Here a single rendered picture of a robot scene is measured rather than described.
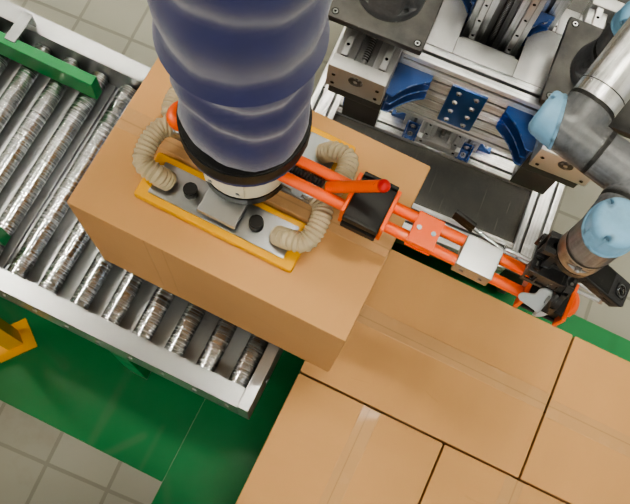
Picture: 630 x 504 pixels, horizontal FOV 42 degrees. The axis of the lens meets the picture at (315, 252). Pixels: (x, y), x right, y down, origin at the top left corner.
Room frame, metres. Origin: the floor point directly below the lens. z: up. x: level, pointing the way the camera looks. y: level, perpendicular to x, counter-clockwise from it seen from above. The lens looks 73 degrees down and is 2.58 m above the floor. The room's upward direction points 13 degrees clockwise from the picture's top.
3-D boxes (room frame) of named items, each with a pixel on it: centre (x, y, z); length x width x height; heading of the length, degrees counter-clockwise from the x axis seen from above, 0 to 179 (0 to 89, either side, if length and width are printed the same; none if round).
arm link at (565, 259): (0.45, -0.40, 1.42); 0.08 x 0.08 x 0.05
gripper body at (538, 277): (0.45, -0.39, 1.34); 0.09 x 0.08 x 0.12; 77
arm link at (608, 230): (0.45, -0.40, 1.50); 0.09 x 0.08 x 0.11; 153
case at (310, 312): (0.56, 0.15, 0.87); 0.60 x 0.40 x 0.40; 76
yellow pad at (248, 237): (0.49, 0.19, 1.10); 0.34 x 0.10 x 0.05; 76
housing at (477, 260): (0.47, -0.29, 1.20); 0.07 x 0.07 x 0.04; 76
